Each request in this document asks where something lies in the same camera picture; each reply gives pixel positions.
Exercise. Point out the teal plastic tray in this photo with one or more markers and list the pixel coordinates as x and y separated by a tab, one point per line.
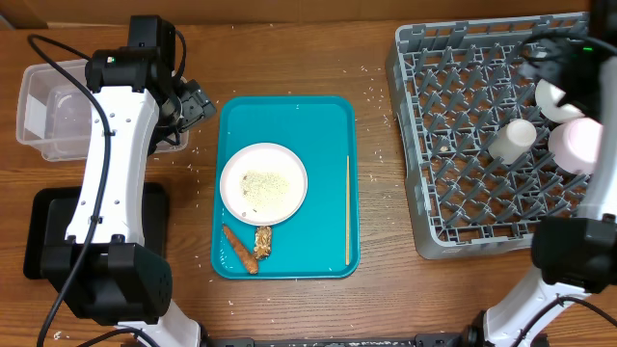
320	130

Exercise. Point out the black plastic tray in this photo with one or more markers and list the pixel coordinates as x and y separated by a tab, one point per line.
52	211

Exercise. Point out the brown sausage piece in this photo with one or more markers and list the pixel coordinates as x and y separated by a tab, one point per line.
246	257

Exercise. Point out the wooden chopstick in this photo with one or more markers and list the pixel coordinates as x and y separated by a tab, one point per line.
347	212

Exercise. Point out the light green bowl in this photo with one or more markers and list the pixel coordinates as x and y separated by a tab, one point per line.
547	97

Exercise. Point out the white cup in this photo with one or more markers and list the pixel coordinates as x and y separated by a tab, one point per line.
513	140

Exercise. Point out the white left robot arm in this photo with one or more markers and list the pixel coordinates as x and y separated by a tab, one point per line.
103	270

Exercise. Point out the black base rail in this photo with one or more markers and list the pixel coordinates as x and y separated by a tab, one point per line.
420	340

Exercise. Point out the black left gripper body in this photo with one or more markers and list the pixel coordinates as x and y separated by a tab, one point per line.
187	109

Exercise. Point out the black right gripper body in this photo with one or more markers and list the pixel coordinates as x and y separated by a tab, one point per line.
575	69

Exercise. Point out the large pink plate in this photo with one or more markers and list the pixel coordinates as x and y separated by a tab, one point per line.
263	184

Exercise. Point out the grey dishwasher rack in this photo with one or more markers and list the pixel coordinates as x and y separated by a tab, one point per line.
453	86

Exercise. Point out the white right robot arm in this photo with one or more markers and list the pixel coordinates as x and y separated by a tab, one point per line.
572	258

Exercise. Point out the brown food scrap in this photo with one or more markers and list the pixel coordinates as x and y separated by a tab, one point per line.
263	242

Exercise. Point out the clear plastic bin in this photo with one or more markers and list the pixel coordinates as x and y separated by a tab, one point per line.
56	118

